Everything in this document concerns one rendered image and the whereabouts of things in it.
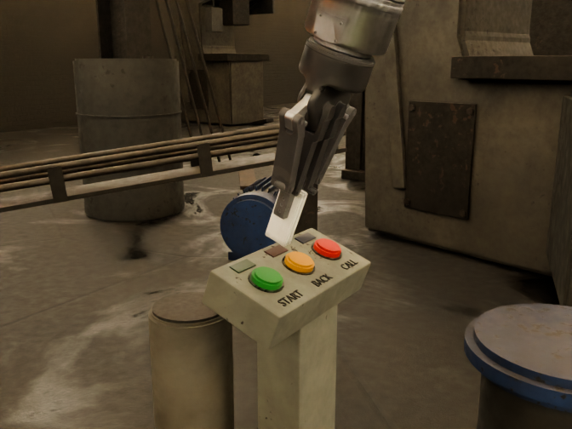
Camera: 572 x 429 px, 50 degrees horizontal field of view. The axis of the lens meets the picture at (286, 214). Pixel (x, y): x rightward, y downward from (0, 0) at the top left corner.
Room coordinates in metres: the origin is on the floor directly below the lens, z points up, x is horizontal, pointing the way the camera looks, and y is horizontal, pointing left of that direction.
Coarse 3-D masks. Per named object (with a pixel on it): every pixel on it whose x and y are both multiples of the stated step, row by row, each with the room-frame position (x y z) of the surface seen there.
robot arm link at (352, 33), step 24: (312, 0) 0.64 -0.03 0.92; (336, 0) 0.61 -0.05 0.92; (360, 0) 0.60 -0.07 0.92; (384, 0) 0.60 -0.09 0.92; (312, 24) 0.63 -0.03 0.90; (336, 24) 0.61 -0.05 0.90; (360, 24) 0.61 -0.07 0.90; (384, 24) 0.61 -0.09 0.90; (336, 48) 0.62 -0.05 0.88; (360, 48) 0.61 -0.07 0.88; (384, 48) 0.63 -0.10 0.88
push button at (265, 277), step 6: (258, 270) 0.71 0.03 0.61; (264, 270) 0.71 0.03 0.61; (270, 270) 0.72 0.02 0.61; (252, 276) 0.70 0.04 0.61; (258, 276) 0.70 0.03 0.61; (264, 276) 0.70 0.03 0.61; (270, 276) 0.70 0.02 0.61; (276, 276) 0.71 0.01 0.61; (258, 282) 0.69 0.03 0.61; (264, 282) 0.69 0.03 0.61; (270, 282) 0.69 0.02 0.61; (276, 282) 0.69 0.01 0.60; (282, 282) 0.70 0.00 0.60; (264, 288) 0.69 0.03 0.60; (270, 288) 0.69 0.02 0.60; (276, 288) 0.69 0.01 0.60
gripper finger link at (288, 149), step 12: (300, 120) 0.61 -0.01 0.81; (288, 132) 0.63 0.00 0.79; (300, 132) 0.62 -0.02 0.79; (288, 144) 0.63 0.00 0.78; (300, 144) 0.63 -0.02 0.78; (276, 156) 0.65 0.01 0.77; (288, 156) 0.64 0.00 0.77; (276, 168) 0.65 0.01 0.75; (288, 168) 0.64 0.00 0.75; (288, 180) 0.65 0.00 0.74; (288, 192) 0.65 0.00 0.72
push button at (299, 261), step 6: (294, 252) 0.78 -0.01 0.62; (300, 252) 0.79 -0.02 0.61; (288, 258) 0.77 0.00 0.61; (294, 258) 0.76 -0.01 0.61; (300, 258) 0.77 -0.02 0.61; (306, 258) 0.77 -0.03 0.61; (288, 264) 0.76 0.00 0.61; (294, 264) 0.75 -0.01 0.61; (300, 264) 0.75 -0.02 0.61; (306, 264) 0.76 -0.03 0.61; (312, 264) 0.77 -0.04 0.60; (300, 270) 0.75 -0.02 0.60; (306, 270) 0.75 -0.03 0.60
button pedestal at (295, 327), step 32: (256, 256) 0.76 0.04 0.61; (320, 256) 0.81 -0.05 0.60; (352, 256) 0.84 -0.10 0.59; (224, 288) 0.69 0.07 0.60; (256, 288) 0.69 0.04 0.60; (288, 288) 0.71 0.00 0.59; (320, 288) 0.73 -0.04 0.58; (352, 288) 0.82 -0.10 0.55; (256, 320) 0.66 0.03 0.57; (288, 320) 0.66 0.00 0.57; (320, 320) 0.75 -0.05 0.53; (288, 352) 0.72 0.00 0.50; (320, 352) 0.75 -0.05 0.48; (288, 384) 0.72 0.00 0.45; (320, 384) 0.75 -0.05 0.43; (288, 416) 0.72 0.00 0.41; (320, 416) 0.76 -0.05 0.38
